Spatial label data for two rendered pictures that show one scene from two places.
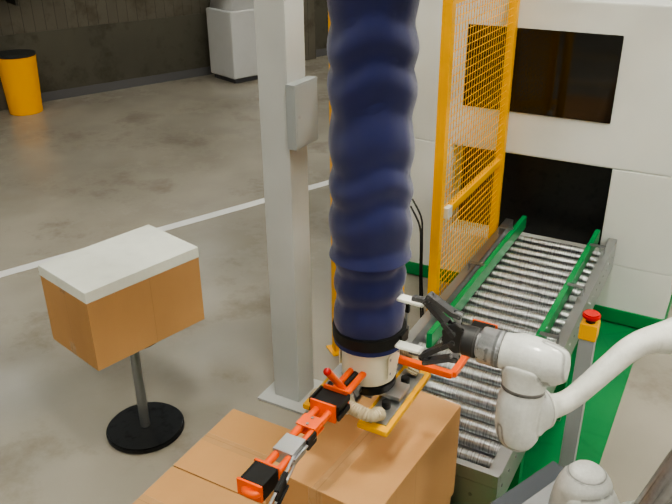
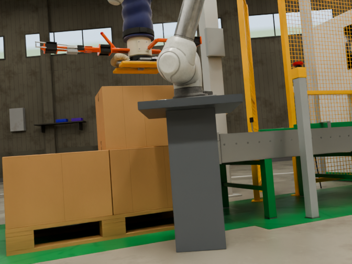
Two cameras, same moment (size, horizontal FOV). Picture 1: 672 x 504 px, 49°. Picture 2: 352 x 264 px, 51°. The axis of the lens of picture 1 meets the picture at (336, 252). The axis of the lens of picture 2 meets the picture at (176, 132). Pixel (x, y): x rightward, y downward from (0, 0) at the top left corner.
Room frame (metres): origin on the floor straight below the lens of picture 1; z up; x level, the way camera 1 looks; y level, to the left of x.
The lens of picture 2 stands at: (0.04, -1.88, 0.49)
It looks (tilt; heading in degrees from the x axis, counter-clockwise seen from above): 3 degrees up; 39
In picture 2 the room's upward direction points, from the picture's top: 4 degrees counter-clockwise
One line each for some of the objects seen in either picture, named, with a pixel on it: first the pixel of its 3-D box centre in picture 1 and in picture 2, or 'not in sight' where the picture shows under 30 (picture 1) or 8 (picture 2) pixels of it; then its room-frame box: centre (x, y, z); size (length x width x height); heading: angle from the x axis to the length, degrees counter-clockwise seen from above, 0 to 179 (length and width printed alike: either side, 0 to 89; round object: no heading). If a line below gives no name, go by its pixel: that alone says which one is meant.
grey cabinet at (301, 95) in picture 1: (302, 112); (215, 42); (3.35, 0.15, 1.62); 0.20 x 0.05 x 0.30; 151
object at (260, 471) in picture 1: (258, 480); (50, 48); (1.41, 0.20, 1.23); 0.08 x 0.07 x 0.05; 151
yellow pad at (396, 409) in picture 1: (395, 394); (144, 62); (1.88, -0.18, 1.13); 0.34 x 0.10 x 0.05; 151
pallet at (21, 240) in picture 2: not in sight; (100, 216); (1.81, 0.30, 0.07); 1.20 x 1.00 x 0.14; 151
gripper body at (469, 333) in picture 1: (461, 338); not in sight; (1.52, -0.30, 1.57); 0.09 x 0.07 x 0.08; 61
